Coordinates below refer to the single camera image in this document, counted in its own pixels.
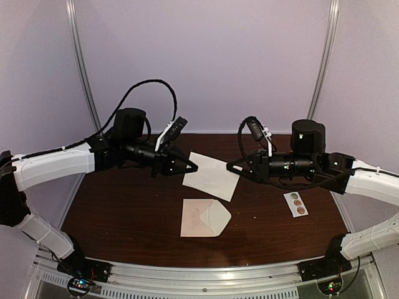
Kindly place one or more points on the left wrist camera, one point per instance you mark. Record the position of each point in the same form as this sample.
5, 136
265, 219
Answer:
170, 133

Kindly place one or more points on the right aluminium frame post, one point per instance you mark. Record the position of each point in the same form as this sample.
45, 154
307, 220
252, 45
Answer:
330, 34

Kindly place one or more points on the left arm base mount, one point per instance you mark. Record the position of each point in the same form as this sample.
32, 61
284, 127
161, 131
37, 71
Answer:
82, 282

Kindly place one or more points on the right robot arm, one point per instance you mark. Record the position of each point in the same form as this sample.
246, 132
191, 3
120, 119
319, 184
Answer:
307, 165

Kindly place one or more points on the left aluminium frame post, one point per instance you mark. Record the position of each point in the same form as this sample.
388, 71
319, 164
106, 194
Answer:
80, 61

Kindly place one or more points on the sticker strip with seals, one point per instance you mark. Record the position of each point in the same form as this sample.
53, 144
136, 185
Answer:
295, 204

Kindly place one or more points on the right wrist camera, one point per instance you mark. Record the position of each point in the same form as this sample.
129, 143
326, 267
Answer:
261, 135

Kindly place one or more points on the white letter paper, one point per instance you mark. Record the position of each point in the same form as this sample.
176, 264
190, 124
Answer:
212, 177

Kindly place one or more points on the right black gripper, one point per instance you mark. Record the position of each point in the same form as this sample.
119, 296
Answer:
259, 162

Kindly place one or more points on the aluminium frame post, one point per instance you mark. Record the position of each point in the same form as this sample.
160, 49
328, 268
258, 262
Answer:
330, 34
80, 61

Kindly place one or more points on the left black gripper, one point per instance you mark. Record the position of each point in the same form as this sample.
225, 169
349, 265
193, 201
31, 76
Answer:
166, 164

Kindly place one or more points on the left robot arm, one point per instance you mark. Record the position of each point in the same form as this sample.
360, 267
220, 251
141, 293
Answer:
122, 142

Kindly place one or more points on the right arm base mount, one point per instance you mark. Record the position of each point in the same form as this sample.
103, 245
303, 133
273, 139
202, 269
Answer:
327, 272

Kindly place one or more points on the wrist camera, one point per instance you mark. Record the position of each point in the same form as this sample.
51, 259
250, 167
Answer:
261, 135
170, 133

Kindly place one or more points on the cream envelope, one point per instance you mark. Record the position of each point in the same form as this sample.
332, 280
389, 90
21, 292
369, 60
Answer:
203, 218

